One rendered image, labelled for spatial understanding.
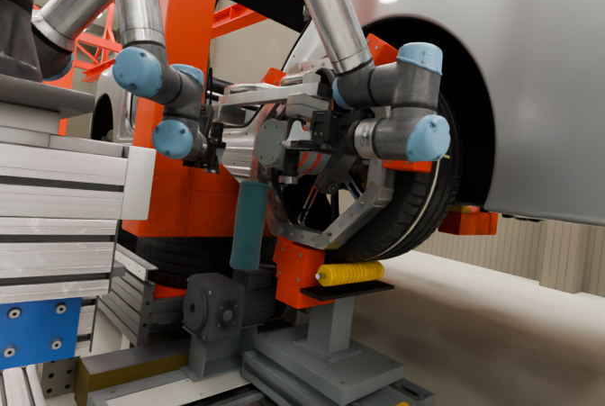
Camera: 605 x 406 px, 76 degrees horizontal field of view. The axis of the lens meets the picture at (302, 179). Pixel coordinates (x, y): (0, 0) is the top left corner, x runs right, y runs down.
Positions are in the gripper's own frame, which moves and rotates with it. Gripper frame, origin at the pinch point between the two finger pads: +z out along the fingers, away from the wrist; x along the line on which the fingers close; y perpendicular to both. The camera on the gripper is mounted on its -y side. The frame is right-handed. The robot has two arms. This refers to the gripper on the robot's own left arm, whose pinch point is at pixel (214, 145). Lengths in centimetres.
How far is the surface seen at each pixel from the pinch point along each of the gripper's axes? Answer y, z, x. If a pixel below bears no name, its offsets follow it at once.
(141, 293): 53, 23, -25
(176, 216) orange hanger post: 23.9, 16.1, -13.9
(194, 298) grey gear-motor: 47.8, 10.0, -2.9
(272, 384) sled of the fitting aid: 70, 7, 25
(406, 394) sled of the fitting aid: 66, 5, 65
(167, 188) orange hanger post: 14.9, 13.1, -17.0
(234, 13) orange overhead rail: -230, 464, -121
